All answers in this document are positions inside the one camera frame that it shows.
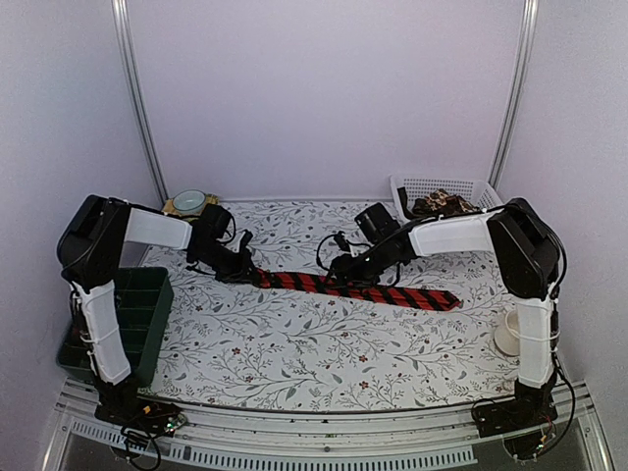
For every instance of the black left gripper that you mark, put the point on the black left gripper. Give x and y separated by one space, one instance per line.
241 271

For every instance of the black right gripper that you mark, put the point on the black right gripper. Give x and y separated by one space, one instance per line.
344 263

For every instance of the red black striped tie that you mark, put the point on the red black striped tie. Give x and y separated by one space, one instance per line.
416 298

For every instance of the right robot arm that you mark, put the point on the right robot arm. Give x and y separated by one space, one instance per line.
529 255

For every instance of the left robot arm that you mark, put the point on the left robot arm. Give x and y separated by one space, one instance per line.
90 251

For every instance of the light blue bowl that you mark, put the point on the light blue bowl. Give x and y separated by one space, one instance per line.
189 202

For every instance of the yellow woven coaster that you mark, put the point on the yellow woven coaster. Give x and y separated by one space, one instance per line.
169 207

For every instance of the brown patterned tie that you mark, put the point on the brown patterned tie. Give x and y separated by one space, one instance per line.
440 202

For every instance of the dark green divided organizer box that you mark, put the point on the dark green divided organizer box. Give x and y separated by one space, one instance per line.
143 299

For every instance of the floral patterned table mat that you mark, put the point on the floral patterned table mat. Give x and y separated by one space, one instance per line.
279 349

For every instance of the white perforated plastic basket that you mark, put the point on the white perforated plastic basket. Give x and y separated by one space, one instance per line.
407 188

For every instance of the white ceramic mug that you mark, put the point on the white ceramic mug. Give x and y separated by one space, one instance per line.
506 336

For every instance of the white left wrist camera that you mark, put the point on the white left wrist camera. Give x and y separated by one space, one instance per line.
245 239

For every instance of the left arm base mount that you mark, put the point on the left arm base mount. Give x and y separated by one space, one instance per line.
143 421

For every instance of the slotted aluminium front rail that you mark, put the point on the slotted aluminium front rail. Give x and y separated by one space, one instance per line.
431 439

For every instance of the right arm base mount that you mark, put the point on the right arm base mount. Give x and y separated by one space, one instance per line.
529 408

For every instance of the left aluminium frame post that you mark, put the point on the left aluminium frame post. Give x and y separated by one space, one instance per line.
122 25

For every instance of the aluminium frame post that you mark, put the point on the aluminium frame post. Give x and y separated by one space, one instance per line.
522 59
122 25

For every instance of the right aluminium frame post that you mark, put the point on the right aluminium frame post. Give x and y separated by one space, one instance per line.
522 59

